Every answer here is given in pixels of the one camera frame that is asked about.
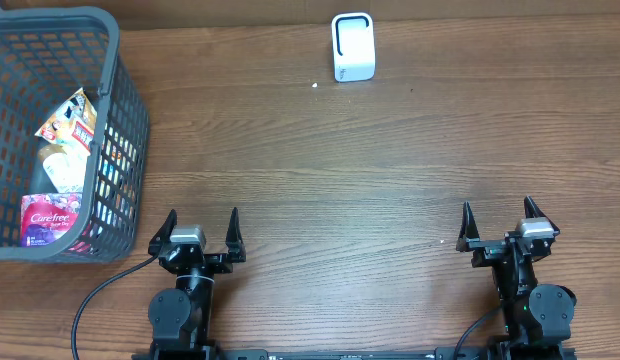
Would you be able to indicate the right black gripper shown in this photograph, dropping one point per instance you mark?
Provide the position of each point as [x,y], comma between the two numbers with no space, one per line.
[486,251]

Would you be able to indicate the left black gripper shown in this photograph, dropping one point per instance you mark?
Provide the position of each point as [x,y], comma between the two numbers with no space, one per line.
[236,254]

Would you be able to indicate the white cosmetic tube gold cap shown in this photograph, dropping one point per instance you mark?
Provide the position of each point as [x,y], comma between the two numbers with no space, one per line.
[65,171]

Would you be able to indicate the red purple Carefree pack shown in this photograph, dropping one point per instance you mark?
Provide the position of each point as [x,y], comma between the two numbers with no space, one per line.
[48,216]

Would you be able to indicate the yellow snack bag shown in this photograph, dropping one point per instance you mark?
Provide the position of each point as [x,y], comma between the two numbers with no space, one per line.
[71,125]

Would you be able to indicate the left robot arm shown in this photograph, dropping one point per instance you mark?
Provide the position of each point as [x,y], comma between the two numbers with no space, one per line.
[180,316]

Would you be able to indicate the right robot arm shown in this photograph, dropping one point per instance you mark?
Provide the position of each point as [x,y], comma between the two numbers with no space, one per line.
[537,317]

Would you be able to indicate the white barcode scanner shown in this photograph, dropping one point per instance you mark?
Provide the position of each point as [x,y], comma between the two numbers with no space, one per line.
[353,44]

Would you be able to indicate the grey plastic shopping basket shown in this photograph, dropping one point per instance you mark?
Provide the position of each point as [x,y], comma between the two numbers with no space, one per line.
[46,54]

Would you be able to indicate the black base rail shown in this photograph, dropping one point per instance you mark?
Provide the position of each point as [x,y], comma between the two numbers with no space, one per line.
[440,353]

